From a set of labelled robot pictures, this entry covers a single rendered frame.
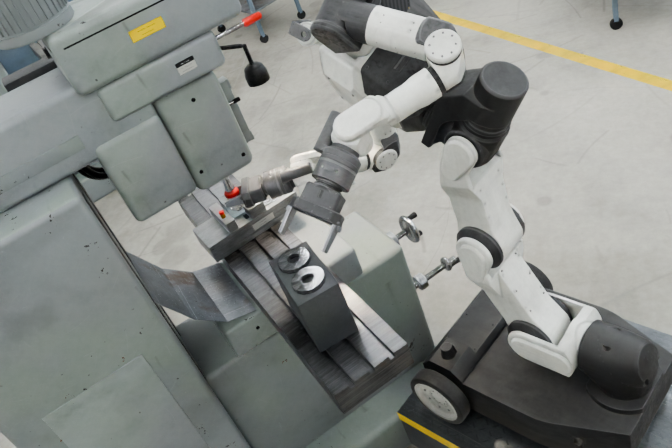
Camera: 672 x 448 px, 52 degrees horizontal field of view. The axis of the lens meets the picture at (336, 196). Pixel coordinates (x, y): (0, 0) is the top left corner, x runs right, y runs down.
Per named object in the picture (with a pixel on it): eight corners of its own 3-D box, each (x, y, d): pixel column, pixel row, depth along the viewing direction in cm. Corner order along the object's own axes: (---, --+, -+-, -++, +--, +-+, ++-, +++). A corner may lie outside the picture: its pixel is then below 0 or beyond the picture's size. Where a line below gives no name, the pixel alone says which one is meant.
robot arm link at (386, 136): (389, 137, 227) (377, 84, 211) (409, 158, 219) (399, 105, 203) (359, 153, 225) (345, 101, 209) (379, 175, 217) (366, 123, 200)
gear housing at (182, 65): (197, 43, 200) (183, 12, 194) (228, 63, 181) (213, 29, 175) (93, 98, 191) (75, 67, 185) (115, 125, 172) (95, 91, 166)
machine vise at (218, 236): (282, 190, 248) (271, 167, 241) (302, 206, 236) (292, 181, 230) (200, 244, 237) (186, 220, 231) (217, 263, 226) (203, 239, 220)
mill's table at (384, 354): (235, 184, 276) (227, 169, 272) (415, 362, 180) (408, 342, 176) (185, 214, 270) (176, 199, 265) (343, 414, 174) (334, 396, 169)
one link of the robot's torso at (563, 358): (605, 334, 201) (602, 304, 193) (573, 385, 191) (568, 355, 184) (541, 311, 215) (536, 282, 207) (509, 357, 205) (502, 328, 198)
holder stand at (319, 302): (326, 285, 201) (304, 236, 190) (359, 330, 184) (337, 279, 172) (290, 306, 199) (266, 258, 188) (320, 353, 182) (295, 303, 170)
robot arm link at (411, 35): (477, 47, 154) (387, 23, 161) (473, 17, 142) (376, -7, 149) (458, 92, 152) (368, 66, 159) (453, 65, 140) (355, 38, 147)
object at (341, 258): (316, 229, 257) (306, 205, 250) (365, 274, 230) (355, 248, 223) (201, 304, 244) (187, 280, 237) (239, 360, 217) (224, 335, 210)
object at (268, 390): (395, 311, 295) (356, 207, 260) (441, 353, 270) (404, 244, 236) (236, 424, 274) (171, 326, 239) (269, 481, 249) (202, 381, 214)
